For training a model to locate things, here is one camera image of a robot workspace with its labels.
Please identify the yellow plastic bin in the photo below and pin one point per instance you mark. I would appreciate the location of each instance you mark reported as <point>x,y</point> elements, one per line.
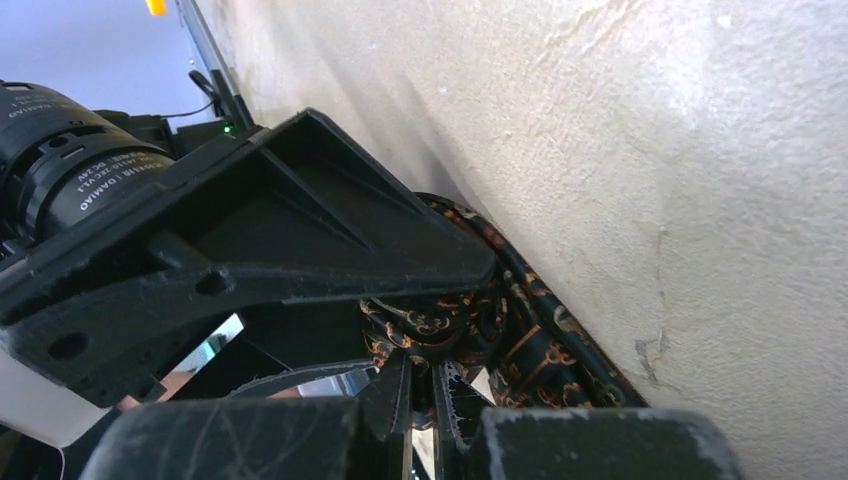
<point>157,7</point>

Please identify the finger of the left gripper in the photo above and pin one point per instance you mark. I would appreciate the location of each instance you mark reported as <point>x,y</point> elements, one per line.
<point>126,259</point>

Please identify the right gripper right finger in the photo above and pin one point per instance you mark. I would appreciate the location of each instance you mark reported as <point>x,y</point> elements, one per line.
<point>475,440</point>

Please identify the dark brown patterned tie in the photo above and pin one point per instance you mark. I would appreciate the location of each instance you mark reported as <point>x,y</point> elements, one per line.
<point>533,349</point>

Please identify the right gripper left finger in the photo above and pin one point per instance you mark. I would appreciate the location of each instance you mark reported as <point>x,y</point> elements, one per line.
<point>253,434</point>

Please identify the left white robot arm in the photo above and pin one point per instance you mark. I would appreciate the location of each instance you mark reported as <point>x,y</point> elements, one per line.
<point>118,260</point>

